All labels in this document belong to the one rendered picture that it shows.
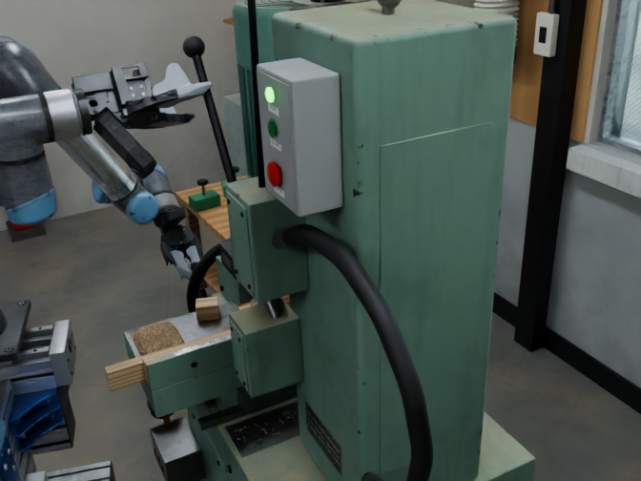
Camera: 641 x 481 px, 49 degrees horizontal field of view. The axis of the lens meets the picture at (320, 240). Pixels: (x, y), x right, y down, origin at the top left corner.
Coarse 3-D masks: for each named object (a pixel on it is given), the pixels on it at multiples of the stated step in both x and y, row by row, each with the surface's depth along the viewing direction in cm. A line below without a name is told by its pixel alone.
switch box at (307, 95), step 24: (264, 72) 80; (288, 72) 77; (312, 72) 77; (264, 96) 81; (288, 96) 75; (312, 96) 76; (336, 96) 77; (264, 120) 83; (288, 120) 77; (312, 120) 77; (336, 120) 78; (264, 144) 85; (288, 144) 78; (312, 144) 78; (336, 144) 79; (264, 168) 87; (288, 168) 80; (312, 168) 79; (336, 168) 81; (288, 192) 82; (312, 192) 80; (336, 192) 82
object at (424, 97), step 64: (320, 64) 80; (384, 64) 75; (448, 64) 79; (512, 64) 83; (384, 128) 78; (448, 128) 82; (384, 192) 81; (448, 192) 86; (320, 256) 93; (384, 256) 85; (448, 256) 90; (320, 320) 99; (448, 320) 95; (320, 384) 105; (384, 384) 94; (448, 384) 100; (384, 448) 99; (448, 448) 106
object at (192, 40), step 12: (192, 36) 110; (192, 48) 110; (204, 48) 112; (204, 72) 111; (204, 96) 111; (216, 120) 110; (216, 132) 110; (228, 156) 110; (228, 168) 110; (228, 180) 110; (276, 312) 106
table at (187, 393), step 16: (224, 304) 144; (176, 320) 140; (192, 320) 140; (208, 320) 139; (224, 320) 139; (128, 336) 135; (192, 336) 135; (128, 352) 137; (224, 368) 126; (144, 384) 126; (176, 384) 122; (192, 384) 124; (208, 384) 125; (224, 384) 127; (240, 384) 129; (160, 400) 122; (176, 400) 123; (192, 400) 125; (208, 400) 127; (160, 416) 123
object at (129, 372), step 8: (208, 336) 127; (184, 344) 126; (128, 360) 122; (136, 360) 122; (112, 368) 120; (120, 368) 120; (128, 368) 120; (136, 368) 121; (112, 376) 119; (120, 376) 120; (128, 376) 121; (136, 376) 122; (144, 376) 122; (112, 384) 120; (120, 384) 121; (128, 384) 122
